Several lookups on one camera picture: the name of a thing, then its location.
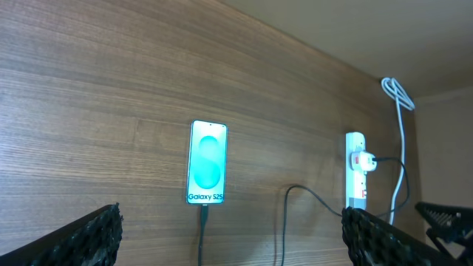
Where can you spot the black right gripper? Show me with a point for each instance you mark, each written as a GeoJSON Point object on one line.
{"type": "Point", "coordinates": [446, 220]}

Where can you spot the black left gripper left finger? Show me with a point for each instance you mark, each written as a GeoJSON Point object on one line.
{"type": "Point", "coordinates": [93, 239]}

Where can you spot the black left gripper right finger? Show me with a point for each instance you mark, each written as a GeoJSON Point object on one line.
{"type": "Point", "coordinates": [372, 241]}

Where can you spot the Galaxy smartphone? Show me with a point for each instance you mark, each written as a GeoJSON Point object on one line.
{"type": "Point", "coordinates": [207, 160]}

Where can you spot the white charger adapter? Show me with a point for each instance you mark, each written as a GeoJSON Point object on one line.
{"type": "Point", "coordinates": [363, 161]}

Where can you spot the white power strip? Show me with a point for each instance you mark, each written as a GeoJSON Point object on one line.
{"type": "Point", "coordinates": [355, 181]}

